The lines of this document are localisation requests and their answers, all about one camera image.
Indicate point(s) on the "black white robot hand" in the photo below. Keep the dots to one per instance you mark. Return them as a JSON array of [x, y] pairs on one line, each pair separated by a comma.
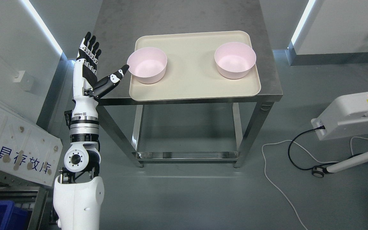
[[85, 80]]

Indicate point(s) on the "pink bowl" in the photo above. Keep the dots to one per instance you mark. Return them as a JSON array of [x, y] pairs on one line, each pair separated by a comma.
[[148, 65], [234, 60]]

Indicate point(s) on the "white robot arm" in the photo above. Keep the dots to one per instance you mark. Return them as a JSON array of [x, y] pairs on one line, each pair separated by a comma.
[[79, 190]]

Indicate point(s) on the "stainless steel table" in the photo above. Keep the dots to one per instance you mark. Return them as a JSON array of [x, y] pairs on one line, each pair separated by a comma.
[[121, 22]]

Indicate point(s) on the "cream plastic tray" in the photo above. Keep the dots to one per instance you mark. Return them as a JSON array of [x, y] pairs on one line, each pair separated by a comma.
[[191, 71]]

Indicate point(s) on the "blue bin lower left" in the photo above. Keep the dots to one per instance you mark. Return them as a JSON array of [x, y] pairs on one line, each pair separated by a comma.
[[12, 217]]

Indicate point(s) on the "white stand leg with caster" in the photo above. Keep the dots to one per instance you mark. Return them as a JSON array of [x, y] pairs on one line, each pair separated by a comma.
[[320, 171]]

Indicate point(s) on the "white machine with warning label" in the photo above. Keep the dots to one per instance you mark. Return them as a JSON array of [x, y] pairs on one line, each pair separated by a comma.
[[345, 116]]

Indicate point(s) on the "white wall socket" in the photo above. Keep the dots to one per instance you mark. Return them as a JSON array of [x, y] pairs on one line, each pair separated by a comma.
[[20, 77]]

